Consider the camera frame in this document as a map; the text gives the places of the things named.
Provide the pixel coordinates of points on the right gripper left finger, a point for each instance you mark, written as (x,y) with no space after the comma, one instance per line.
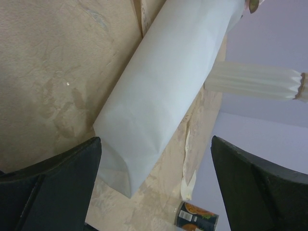
(52,195)

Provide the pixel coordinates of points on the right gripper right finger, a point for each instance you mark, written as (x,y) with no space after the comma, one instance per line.
(259,195)

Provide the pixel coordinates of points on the cream printed ribbon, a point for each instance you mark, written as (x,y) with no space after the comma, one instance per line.
(189,165)

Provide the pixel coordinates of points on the white wrapping paper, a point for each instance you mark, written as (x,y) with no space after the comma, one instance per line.
(158,86)

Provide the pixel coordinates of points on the pink rose stem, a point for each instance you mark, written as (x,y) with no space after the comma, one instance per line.
(252,5)

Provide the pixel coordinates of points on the white ribbed vase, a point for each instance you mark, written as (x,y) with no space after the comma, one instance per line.
(275,83)

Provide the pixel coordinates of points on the metal food can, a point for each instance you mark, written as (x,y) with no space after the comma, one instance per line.
(192,218)

